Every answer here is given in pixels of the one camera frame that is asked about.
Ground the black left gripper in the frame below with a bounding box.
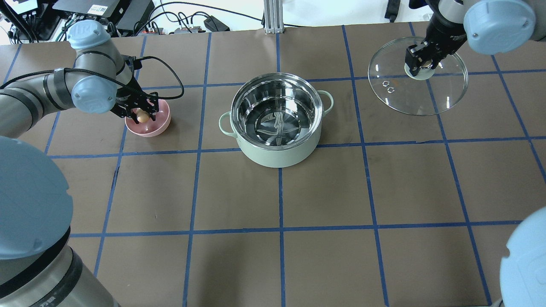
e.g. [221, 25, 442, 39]
[110, 89, 160, 122]

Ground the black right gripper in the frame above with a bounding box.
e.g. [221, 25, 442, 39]
[404, 39, 459, 72]

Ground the beige egg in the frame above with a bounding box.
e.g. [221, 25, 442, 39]
[136, 110, 151, 124]

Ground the glass pot lid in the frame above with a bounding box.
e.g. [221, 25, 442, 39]
[367, 36, 468, 116]

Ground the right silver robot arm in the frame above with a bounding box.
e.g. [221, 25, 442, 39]
[404, 0, 546, 80]

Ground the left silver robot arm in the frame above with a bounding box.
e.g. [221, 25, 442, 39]
[1, 20, 160, 307]

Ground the pale green cooking pot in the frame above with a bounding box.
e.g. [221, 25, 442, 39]
[218, 72, 335, 168]

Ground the pink bowl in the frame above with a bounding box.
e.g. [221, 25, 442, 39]
[125, 99, 171, 137]

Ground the aluminium frame post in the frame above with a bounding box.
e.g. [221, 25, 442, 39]
[263, 0, 285, 34]

